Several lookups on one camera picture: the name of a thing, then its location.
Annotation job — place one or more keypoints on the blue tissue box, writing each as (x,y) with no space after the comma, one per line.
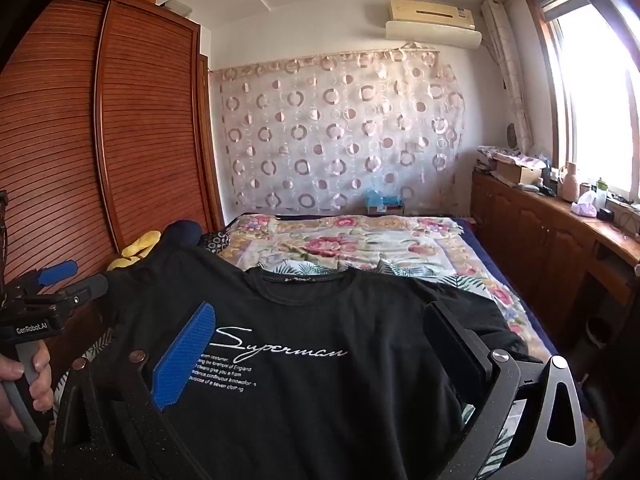
(384,202)

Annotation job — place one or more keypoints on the small black box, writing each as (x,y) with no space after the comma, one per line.
(606,214)

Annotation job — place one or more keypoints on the navy bed sheet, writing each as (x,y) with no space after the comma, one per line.
(480,247)

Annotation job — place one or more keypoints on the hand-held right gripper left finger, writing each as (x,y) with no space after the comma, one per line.
(184,355)

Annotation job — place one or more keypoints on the circle-patterned sheer curtain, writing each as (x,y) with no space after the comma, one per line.
(325,135)

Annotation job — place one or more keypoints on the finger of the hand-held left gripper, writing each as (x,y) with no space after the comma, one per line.
(90,287)
(59,272)

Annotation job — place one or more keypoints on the black printed t-shirt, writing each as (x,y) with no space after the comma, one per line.
(300,410)

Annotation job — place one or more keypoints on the floral blanket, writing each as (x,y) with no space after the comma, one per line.
(350,240)

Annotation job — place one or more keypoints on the cardboard box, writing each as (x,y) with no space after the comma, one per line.
(517,170)

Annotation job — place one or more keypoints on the person's left hand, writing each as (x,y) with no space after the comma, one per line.
(37,377)

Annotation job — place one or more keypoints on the yellow cloth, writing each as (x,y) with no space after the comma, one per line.
(135,250)

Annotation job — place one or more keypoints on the navy cloth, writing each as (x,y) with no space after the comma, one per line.
(184,232)

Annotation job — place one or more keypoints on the wall air conditioner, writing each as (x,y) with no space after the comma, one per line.
(432,22)

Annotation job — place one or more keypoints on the pink thermos jug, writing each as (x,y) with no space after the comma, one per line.
(570,185)

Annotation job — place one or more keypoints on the pale window curtain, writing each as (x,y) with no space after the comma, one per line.
(510,70)

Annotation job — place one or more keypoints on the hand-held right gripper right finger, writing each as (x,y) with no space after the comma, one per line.
(457,350)

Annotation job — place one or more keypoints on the wooden slatted wardrobe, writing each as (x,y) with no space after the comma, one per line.
(150,110)

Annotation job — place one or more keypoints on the wooden framed window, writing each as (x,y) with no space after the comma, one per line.
(595,110)

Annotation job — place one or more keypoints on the pink tissue pack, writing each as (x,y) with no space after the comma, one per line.
(584,209)

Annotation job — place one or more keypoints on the long wooden cabinet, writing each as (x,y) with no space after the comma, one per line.
(525,230)

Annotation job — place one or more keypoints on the green-capped bottle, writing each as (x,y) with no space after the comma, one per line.
(601,195)

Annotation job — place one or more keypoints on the round trash bin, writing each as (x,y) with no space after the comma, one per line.
(600,335)

